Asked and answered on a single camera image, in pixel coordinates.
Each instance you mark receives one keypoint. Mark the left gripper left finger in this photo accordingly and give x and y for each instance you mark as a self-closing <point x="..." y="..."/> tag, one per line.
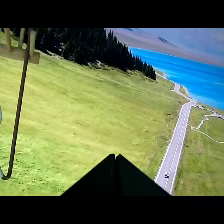
<point x="96" y="181"/>

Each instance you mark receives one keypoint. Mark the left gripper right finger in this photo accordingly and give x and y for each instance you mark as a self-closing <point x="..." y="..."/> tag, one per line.
<point x="135" y="181"/>

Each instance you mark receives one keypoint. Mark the brown clothes hanger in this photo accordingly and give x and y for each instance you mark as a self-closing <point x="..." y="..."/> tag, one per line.
<point x="19" y="53"/>

